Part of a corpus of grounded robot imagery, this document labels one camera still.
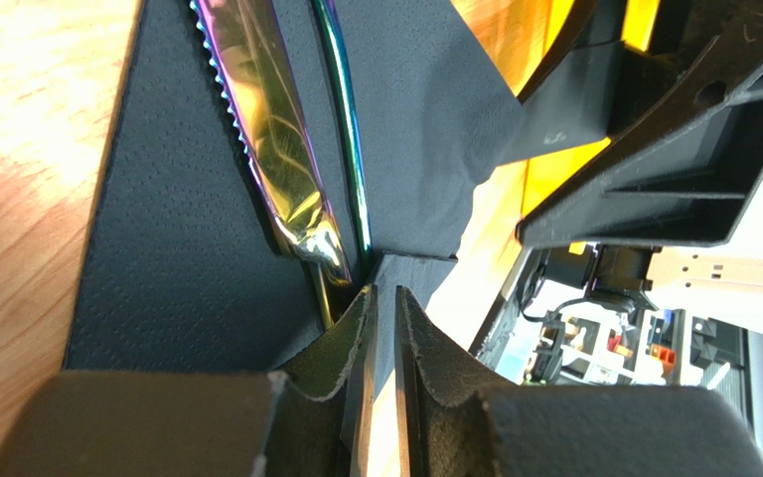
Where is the iridescent spoon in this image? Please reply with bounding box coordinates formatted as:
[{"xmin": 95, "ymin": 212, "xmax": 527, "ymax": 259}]
[{"xmin": 312, "ymin": 0, "xmax": 374, "ymax": 270}]

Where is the yellow plastic bin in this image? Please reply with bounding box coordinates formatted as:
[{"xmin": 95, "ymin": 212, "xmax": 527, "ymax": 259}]
[{"xmin": 450, "ymin": 0, "xmax": 664, "ymax": 220}]

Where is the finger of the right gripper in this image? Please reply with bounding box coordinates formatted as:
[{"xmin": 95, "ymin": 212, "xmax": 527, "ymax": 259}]
[
  {"xmin": 517, "ymin": 1, "xmax": 763, "ymax": 248},
  {"xmin": 500, "ymin": 0, "xmax": 627, "ymax": 165}
]

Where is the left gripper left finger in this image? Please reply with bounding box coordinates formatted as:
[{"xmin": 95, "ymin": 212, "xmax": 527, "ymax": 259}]
[{"xmin": 0, "ymin": 285, "xmax": 378, "ymax": 476}]

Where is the black paper napkin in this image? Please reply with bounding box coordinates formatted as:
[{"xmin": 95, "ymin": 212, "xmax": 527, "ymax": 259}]
[{"xmin": 64, "ymin": 0, "xmax": 529, "ymax": 451}]

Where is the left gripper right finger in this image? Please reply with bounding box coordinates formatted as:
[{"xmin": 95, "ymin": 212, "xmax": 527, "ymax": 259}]
[{"xmin": 395, "ymin": 286, "xmax": 763, "ymax": 476}]

